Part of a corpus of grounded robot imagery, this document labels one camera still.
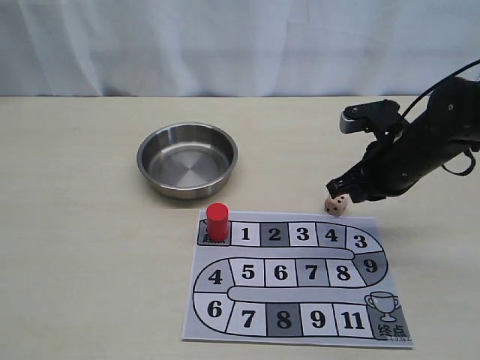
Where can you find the wooden die with black dots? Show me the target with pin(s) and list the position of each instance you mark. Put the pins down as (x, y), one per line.
(336, 206)

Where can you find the red cylinder game piece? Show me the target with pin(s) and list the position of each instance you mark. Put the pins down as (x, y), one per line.
(217, 221)

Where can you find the white backdrop curtain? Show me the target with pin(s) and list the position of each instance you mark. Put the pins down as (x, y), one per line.
(233, 48)

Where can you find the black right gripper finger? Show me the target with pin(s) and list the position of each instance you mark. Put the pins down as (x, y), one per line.
(366, 195)

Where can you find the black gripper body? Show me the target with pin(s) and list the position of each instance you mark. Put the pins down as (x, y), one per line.
(448, 127)

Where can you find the stainless steel round bowl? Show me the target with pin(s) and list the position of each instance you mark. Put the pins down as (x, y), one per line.
(187, 160)

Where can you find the printed paper game board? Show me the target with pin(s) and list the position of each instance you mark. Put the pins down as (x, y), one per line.
(293, 278)

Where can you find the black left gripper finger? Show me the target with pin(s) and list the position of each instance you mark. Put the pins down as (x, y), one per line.
(351, 183)

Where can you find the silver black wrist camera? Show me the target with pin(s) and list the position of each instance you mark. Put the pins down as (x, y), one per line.
(377, 117)

